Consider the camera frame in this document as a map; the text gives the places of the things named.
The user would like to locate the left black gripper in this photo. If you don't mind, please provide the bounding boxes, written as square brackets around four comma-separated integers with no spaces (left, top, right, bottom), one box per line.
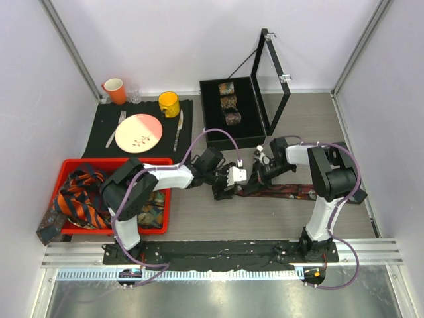
[205,163,237,201]

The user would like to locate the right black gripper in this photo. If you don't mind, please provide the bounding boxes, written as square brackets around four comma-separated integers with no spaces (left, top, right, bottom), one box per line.
[244,160,295,195]

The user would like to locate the dark red patterned tie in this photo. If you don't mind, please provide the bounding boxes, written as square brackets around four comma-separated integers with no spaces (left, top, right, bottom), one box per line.
[235,184,317,201]

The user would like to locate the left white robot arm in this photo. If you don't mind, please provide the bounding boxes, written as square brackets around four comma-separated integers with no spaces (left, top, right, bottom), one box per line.
[100,148,247,264]

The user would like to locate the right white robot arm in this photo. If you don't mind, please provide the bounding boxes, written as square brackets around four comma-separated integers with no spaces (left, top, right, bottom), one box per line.
[238,137,361,262]

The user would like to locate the black tie box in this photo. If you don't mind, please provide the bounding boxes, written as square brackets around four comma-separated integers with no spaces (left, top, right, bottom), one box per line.
[199,77,266,148]

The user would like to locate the rolled tie bottom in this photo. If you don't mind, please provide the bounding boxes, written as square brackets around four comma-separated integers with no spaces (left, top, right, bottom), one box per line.
[224,111,242,126]

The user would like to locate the rolled tie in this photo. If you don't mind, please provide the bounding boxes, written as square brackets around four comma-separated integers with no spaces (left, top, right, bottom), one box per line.
[224,111,242,126]
[218,81,235,97]
[220,94,238,111]

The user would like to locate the teal floral tie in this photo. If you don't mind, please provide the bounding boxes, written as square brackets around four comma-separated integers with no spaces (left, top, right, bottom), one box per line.
[137,191,166,229]

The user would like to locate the rolled tie middle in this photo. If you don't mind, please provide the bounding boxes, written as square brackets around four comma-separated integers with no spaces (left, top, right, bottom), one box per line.
[220,94,238,111]

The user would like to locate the silver knife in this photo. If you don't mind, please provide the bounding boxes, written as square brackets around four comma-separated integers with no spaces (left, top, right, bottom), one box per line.
[173,109,184,152]

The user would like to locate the rolled tie top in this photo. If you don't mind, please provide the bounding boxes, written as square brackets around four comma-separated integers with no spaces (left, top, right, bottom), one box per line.
[218,81,235,97]

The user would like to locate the black box lid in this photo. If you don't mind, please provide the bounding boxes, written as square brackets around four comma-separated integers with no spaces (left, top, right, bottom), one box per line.
[250,28,292,136]

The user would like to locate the yellow mug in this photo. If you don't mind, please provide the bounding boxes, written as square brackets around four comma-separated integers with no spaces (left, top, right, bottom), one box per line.
[158,91,180,118]

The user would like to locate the pink cream plate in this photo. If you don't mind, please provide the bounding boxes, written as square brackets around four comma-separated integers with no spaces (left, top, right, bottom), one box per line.
[115,114,163,154]

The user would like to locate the black placemat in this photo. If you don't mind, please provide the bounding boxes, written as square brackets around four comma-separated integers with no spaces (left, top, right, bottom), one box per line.
[83,99,193,163]

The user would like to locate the silver fork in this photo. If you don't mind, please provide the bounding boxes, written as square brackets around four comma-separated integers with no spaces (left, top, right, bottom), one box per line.
[105,111,127,148]

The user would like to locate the clear glass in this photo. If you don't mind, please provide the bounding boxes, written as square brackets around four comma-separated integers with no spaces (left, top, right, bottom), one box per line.
[127,83,142,104]

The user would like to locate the orange navy striped tie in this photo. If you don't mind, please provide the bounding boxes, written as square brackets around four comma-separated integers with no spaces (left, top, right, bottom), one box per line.
[51,163,111,230]

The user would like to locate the red plastic bin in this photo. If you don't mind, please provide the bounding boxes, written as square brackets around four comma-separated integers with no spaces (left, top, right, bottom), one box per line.
[50,158,173,235]

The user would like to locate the orange cup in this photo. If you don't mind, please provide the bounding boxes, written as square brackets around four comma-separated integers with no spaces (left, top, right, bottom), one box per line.
[101,78,127,105]

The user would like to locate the navy speckled tie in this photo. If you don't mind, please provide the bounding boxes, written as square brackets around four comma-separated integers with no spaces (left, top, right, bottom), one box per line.
[36,208,68,246]

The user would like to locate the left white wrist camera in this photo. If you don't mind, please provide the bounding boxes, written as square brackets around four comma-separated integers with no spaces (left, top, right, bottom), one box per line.
[227,159,247,186]

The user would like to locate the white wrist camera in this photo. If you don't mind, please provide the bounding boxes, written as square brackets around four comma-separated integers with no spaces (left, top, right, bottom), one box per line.
[227,159,247,186]
[254,145,270,165]

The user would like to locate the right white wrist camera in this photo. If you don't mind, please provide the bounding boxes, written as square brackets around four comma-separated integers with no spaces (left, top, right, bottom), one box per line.
[254,145,270,165]

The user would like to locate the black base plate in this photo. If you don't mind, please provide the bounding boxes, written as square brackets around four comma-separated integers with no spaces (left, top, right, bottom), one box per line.
[102,240,339,272]

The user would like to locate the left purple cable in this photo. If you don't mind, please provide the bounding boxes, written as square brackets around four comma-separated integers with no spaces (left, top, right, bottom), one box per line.
[111,127,244,288]

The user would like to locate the purple cable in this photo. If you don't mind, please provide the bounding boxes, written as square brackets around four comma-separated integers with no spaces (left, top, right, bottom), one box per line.
[111,127,244,288]
[258,134,364,292]

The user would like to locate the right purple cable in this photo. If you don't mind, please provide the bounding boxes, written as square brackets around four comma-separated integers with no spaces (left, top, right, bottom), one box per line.
[258,134,364,292]

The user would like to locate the white cable duct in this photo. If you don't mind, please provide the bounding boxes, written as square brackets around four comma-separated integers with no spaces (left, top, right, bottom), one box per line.
[56,267,304,282]

